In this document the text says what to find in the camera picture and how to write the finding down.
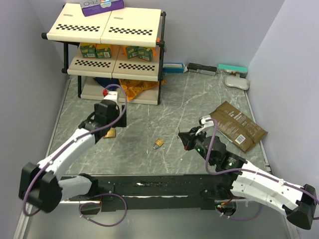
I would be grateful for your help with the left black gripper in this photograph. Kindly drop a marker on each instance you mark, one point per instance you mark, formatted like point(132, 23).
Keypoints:
point(122, 122)

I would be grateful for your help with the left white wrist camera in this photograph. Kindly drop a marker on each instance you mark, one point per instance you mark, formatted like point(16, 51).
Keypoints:
point(110, 95)

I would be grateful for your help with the teal white box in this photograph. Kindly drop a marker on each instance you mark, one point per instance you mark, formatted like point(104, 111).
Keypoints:
point(232, 70)

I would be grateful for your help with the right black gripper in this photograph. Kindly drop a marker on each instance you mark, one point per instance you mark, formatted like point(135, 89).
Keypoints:
point(188, 139)

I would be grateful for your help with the green yellow carton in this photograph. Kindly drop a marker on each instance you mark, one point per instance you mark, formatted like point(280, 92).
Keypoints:
point(131, 51)
point(88, 50)
point(145, 53)
point(103, 51)

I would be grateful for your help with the green yellow carton far left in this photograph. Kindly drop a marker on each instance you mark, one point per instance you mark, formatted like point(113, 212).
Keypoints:
point(88, 50)

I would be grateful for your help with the brown foil pouch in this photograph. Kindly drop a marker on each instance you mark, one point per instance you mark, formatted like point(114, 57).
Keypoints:
point(243, 132)

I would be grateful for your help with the green yellow carton right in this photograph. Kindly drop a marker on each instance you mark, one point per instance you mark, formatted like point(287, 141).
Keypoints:
point(145, 53)

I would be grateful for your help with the blue snack bag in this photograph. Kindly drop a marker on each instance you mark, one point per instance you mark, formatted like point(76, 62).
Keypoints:
point(107, 83)

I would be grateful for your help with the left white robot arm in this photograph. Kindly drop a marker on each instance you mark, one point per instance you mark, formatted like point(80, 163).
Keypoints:
point(41, 184)

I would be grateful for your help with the purple white box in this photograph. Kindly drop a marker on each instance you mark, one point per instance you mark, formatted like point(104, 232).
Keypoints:
point(93, 7)

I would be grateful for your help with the small brass padlock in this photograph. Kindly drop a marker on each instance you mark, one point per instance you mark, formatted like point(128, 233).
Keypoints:
point(158, 143)

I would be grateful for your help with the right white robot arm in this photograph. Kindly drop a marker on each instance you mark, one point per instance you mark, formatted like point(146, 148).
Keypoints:
point(297, 203)

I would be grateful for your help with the blue white flat box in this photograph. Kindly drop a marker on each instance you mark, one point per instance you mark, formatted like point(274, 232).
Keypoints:
point(174, 68)

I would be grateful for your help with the large brass padlock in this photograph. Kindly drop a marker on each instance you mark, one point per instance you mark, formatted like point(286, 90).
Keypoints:
point(111, 133)

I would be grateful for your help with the orange snack bag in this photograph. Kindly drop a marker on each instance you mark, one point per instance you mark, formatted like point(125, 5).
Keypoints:
point(133, 88)

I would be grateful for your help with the grey white pad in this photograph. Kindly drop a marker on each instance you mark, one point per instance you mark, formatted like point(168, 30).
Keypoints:
point(237, 82)

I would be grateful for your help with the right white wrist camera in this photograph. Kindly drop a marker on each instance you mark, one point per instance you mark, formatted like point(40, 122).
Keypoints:
point(205, 123)

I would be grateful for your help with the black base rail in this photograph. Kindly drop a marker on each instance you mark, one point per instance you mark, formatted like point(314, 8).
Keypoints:
point(171, 191)

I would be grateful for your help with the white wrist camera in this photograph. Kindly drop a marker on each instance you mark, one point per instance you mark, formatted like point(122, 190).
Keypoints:
point(205, 123)
point(110, 95)

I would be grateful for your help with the cream black three-tier shelf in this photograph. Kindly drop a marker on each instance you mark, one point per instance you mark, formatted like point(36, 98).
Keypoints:
point(124, 44)

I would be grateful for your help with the black long box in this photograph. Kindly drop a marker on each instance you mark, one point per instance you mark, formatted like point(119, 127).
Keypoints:
point(202, 69)

